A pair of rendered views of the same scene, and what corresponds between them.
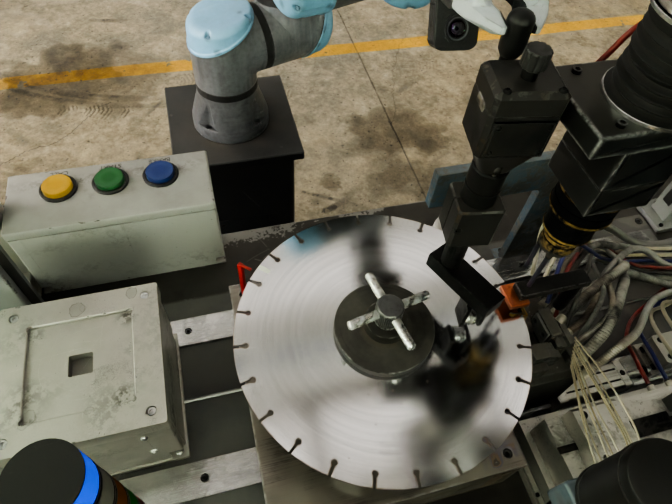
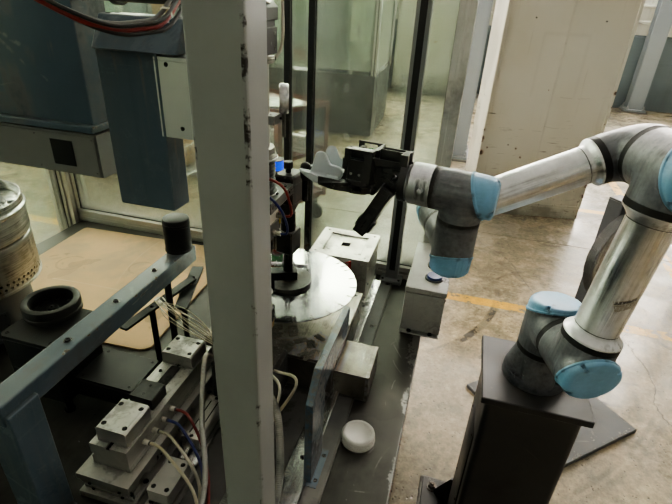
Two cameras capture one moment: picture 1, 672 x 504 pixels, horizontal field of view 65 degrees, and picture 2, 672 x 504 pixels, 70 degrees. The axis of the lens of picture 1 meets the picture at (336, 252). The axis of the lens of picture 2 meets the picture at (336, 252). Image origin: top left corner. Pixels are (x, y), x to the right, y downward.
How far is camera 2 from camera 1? 1.23 m
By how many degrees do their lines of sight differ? 84
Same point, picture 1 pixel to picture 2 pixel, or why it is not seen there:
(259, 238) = (409, 348)
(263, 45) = (538, 330)
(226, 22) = (542, 299)
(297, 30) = (553, 347)
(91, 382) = (336, 244)
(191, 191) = (417, 282)
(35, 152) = not seen: outside the picture
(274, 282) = (334, 266)
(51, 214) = (423, 251)
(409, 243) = (322, 304)
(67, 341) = (357, 244)
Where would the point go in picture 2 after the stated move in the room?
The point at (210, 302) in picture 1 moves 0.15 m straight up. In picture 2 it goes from (375, 317) to (380, 273)
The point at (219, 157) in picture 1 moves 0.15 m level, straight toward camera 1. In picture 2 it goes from (489, 355) to (432, 342)
